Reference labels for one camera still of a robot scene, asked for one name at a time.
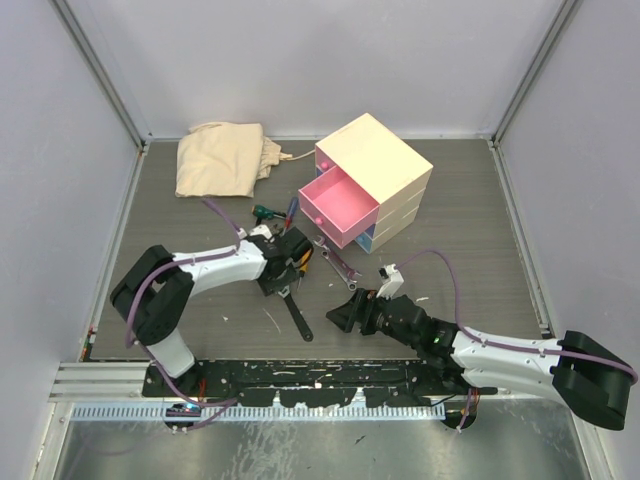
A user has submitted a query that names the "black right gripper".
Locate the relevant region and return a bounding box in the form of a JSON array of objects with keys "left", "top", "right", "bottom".
[{"left": 326, "top": 287, "right": 420, "bottom": 350}]

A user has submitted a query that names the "orange handle screwdriver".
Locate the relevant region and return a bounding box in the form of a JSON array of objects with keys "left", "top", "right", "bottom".
[{"left": 296, "top": 250, "right": 313, "bottom": 289}]

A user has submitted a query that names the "black adjustable wrench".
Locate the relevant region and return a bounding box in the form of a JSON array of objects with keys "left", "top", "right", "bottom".
[{"left": 279, "top": 287, "right": 314, "bottom": 342}]

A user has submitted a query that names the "pastel mini drawer chest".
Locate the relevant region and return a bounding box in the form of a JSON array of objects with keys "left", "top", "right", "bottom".
[{"left": 298, "top": 113, "right": 433, "bottom": 254}]

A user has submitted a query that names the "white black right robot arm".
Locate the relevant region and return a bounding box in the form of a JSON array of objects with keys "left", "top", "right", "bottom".
[{"left": 326, "top": 289, "right": 637, "bottom": 431}]

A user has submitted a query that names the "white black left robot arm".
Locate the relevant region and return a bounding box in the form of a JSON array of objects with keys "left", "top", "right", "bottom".
[{"left": 110, "top": 226, "right": 314, "bottom": 396}]

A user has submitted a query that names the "silver ratchet wrench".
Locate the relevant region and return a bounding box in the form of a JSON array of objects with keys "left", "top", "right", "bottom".
[{"left": 322, "top": 249, "right": 360, "bottom": 291}]

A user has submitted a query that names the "silver combination wrench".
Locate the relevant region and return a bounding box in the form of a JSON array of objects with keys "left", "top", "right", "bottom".
[{"left": 313, "top": 235, "right": 361, "bottom": 290}]

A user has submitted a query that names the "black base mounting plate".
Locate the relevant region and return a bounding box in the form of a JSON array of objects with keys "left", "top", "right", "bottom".
[{"left": 175, "top": 360, "right": 497, "bottom": 408}]

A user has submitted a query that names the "beige folded cloth bag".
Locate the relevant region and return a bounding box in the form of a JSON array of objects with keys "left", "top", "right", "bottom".
[{"left": 175, "top": 122, "right": 315, "bottom": 198}]

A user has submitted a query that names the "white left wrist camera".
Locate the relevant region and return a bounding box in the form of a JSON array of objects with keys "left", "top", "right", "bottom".
[{"left": 238, "top": 224, "right": 273, "bottom": 240}]

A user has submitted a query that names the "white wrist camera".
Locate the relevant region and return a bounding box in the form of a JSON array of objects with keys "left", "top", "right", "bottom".
[
  {"left": 376, "top": 264, "right": 404, "bottom": 299},
  {"left": 238, "top": 224, "right": 273, "bottom": 240}
]

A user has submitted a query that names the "blue red handle screwdriver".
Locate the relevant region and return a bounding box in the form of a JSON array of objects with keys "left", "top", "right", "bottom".
[{"left": 284, "top": 196, "right": 299, "bottom": 231}]

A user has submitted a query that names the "green handle screwdriver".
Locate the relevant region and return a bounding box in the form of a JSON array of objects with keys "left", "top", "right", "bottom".
[{"left": 251, "top": 204, "right": 287, "bottom": 220}]

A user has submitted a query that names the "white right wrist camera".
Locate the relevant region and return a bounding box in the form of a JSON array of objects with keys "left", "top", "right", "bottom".
[{"left": 376, "top": 264, "right": 404, "bottom": 299}]

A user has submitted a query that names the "light blue cable duct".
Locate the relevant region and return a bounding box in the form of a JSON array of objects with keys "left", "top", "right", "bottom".
[{"left": 70, "top": 402, "right": 445, "bottom": 422}]

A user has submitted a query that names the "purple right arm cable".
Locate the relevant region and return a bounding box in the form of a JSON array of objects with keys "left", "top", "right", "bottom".
[{"left": 399, "top": 249, "right": 640, "bottom": 386}]

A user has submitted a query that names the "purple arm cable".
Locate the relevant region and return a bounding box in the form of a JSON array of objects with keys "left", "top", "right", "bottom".
[
  {"left": 399, "top": 249, "right": 640, "bottom": 386},
  {"left": 124, "top": 198, "right": 246, "bottom": 431}
]

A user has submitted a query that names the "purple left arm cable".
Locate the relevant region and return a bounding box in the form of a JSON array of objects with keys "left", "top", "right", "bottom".
[{"left": 124, "top": 198, "right": 246, "bottom": 431}]

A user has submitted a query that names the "aluminium frame rail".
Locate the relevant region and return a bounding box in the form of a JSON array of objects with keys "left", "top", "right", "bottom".
[{"left": 49, "top": 362, "right": 149, "bottom": 401}]

